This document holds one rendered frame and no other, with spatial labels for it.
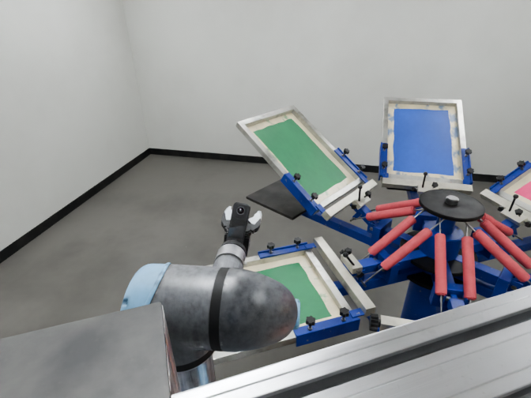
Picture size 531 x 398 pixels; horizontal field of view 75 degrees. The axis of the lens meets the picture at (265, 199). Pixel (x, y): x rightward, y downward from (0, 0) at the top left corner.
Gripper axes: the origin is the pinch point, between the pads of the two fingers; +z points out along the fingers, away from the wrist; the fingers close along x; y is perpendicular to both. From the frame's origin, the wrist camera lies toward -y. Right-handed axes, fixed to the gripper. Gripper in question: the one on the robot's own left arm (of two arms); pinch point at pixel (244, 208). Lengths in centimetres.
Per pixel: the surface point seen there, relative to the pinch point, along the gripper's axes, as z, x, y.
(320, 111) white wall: 411, 52, 73
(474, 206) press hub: 71, 109, 21
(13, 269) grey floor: 144, -232, 201
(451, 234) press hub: 71, 104, 39
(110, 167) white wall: 341, -232, 180
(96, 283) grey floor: 133, -142, 188
